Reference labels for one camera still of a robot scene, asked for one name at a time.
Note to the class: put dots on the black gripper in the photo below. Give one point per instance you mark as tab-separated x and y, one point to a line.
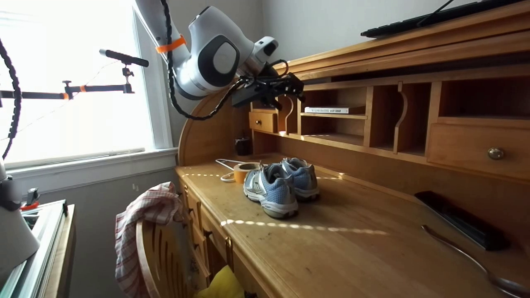
270	90

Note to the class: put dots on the white book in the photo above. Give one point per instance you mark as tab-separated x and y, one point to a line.
325	110

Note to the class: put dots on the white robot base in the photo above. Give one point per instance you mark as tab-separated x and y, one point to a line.
14	237

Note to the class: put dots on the wooden roll-top desk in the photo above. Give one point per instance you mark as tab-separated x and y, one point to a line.
342	242

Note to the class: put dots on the wooden drawer with metal knob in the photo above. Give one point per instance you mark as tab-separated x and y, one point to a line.
262	122
464	146

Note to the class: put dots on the black cup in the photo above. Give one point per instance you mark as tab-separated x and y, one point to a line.
242	146

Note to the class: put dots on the blue white running shoe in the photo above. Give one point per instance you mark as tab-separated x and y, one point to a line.
274	193
304	176

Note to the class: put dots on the tan tape roll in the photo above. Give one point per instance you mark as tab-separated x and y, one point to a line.
239	175

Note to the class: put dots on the black keyboard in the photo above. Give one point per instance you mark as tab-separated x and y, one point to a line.
419	21

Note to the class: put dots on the pink striped cloth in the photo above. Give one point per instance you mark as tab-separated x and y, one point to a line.
143	209

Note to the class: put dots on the yellow cloth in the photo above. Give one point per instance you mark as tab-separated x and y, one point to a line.
224	284

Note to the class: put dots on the wooden chair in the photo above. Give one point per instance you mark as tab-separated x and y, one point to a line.
159	259

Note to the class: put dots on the white framed window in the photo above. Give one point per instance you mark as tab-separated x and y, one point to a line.
67	34

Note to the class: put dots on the white cart table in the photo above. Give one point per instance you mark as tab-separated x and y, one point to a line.
50	242

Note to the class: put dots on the metal spoon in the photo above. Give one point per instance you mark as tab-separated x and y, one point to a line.
514	285

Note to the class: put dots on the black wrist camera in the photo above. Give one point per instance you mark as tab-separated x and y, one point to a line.
246	95

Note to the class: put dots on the black bar camera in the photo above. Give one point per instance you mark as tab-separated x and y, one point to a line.
125	57

